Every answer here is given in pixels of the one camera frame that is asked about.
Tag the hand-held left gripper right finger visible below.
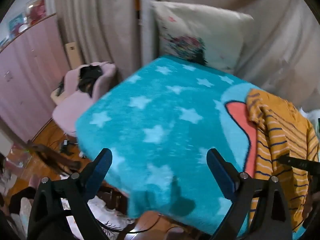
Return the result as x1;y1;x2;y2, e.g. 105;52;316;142
206;148;293;240

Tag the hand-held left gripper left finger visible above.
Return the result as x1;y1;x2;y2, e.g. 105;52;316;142
27;148;113;240

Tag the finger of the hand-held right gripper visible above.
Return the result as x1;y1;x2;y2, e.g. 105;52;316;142
277;154;320;176

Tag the yellow striped shirt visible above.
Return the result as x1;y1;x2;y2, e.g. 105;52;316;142
245;89;320;233

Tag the white printed cloth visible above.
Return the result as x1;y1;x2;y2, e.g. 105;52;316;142
61;196;137;240

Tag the pink chair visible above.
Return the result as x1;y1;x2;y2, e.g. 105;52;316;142
51;61;117;137

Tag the teal star cartoon blanket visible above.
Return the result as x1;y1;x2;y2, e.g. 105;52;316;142
75;55;308;238

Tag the black garment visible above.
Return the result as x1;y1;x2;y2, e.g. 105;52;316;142
78;65;103;98

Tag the wooden board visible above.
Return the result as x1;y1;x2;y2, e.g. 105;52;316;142
65;41;82;70

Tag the pink wardrobe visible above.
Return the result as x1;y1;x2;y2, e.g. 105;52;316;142
0;12;72;143

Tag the cream printed pillow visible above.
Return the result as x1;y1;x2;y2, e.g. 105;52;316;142
149;1;254;74

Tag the beige curtain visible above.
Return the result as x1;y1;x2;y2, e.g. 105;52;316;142
54;0;320;113

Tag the teal wall picture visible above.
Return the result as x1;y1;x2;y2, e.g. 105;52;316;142
8;14;25;35

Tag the red framed wall picture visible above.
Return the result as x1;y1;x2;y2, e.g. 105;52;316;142
25;0;48;26

